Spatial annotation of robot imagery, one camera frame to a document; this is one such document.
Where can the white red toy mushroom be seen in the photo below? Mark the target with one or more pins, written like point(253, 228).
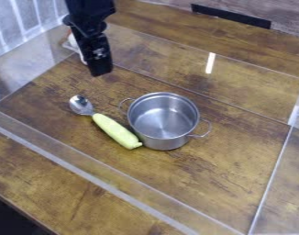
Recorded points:
point(75, 46)

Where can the small stainless steel pot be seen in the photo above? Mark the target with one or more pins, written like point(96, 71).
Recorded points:
point(165, 119)

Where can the black bar on table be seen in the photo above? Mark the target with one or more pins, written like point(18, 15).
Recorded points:
point(253, 21)

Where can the clear acrylic enclosure wall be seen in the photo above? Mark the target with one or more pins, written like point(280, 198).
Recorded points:
point(230, 183)

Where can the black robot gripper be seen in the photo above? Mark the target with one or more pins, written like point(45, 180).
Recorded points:
point(86, 17)

